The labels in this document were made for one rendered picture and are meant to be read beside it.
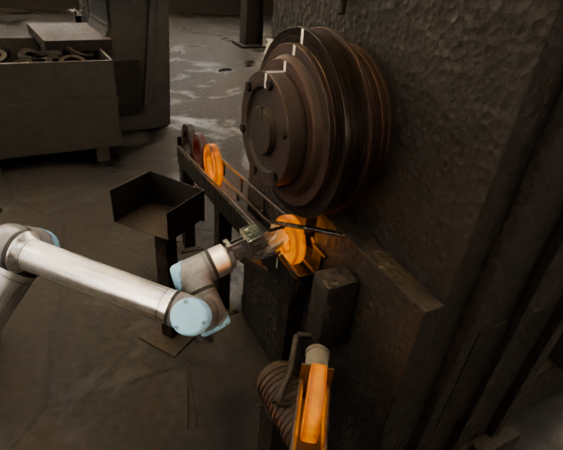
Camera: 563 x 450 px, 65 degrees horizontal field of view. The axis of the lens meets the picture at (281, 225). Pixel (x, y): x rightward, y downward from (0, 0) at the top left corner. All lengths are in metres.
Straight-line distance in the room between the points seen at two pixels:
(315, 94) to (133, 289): 0.63
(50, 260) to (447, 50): 1.03
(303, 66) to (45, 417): 1.51
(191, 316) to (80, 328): 1.15
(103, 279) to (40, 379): 0.93
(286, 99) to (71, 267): 0.67
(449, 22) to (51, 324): 1.93
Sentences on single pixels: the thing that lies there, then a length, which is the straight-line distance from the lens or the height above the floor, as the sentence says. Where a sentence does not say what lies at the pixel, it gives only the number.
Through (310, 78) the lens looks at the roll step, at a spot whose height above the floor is 1.26.
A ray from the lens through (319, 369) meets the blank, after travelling 0.95.
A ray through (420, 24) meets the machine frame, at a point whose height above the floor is 1.39.
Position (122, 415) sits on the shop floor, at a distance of 1.85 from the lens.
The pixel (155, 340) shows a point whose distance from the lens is 2.05.
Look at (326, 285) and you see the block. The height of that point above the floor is 0.80.
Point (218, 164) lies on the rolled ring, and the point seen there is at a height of 0.72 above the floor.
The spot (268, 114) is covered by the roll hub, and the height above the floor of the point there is 1.17.
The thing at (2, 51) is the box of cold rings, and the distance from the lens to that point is 3.77.
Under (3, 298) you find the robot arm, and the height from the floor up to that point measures 0.59.
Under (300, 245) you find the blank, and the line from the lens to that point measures 1.28.
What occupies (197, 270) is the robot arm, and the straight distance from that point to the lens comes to 1.23.
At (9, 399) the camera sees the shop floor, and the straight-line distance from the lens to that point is 2.02.
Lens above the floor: 1.50
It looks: 32 degrees down
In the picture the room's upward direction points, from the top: 6 degrees clockwise
